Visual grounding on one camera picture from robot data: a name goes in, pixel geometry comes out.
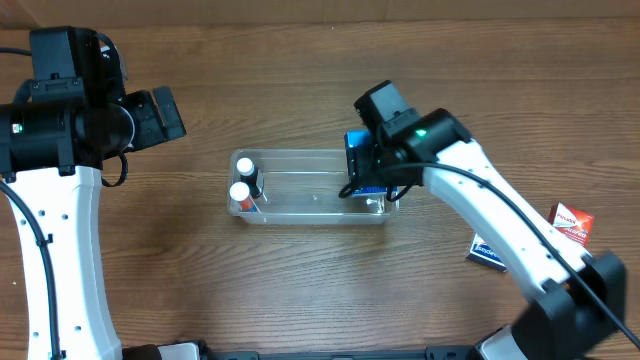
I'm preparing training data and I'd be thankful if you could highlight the blue medicine box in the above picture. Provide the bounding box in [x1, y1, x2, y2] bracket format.
[344, 130, 398, 198]

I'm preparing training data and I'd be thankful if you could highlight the clear plastic container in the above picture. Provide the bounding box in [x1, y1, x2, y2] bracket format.
[227, 149, 400, 225]

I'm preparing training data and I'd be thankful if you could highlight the black tube white cap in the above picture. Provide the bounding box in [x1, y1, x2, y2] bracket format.
[236, 157, 264, 199]

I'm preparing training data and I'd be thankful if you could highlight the orange tube white cap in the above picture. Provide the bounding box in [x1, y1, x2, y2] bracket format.
[229, 182, 260, 213]

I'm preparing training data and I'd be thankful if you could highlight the white Hansaplast plaster box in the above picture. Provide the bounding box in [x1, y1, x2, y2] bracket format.
[465, 234, 507, 272]

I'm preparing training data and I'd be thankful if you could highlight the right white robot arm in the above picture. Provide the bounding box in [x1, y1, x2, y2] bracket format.
[339, 105, 639, 359]

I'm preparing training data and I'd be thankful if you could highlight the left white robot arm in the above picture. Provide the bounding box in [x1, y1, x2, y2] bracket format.
[1, 87, 200, 359]

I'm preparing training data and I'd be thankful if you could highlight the red Panadol box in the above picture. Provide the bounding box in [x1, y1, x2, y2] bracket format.
[548, 203, 595, 247]

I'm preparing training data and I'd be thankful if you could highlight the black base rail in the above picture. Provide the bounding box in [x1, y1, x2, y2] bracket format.
[122, 339, 501, 360]

